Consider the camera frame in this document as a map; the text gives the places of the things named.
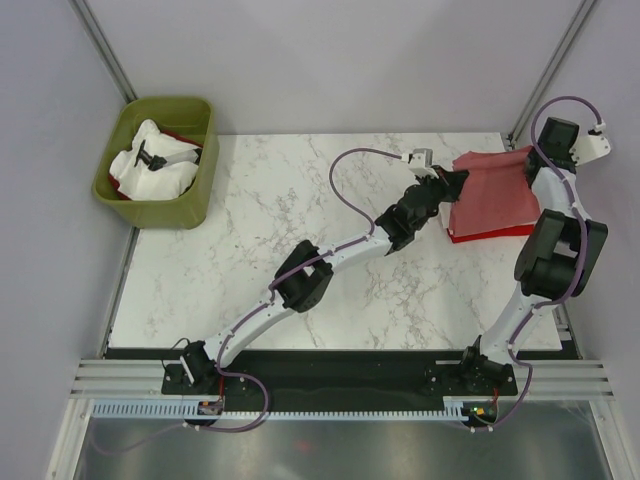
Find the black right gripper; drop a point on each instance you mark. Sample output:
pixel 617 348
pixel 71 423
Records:
pixel 572 144

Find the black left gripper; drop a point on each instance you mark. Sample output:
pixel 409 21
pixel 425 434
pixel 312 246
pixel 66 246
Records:
pixel 449 183

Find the pink t-shirt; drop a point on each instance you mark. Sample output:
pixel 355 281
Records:
pixel 495 195

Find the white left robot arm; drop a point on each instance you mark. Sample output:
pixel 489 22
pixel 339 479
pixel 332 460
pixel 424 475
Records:
pixel 303 278

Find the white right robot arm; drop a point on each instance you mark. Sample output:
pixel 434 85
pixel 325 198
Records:
pixel 554 264

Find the folded red t-shirt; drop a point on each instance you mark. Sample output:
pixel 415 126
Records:
pixel 514 231

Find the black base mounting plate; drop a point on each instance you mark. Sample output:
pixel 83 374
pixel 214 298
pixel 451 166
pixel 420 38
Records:
pixel 332 381

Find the olive green plastic bin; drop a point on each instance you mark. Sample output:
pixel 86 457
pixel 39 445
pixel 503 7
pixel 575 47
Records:
pixel 158 167

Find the white t-shirt in bin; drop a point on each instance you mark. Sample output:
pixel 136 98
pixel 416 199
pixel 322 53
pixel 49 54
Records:
pixel 150 175

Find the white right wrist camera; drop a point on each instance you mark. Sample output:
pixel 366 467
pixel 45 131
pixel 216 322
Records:
pixel 593 146

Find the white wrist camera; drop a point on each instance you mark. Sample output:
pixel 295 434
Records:
pixel 420 163
pixel 593 146

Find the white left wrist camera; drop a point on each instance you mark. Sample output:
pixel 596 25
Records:
pixel 420 163

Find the right aluminium frame post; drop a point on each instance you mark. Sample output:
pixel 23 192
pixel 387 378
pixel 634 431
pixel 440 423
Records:
pixel 568 39

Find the aluminium frame post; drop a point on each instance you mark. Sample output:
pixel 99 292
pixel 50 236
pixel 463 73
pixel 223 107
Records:
pixel 99 40
pixel 568 39

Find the aluminium front rail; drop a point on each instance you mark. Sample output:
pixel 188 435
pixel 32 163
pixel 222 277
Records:
pixel 552 380

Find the left aluminium frame post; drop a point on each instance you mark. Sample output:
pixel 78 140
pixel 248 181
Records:
pixel 99 40

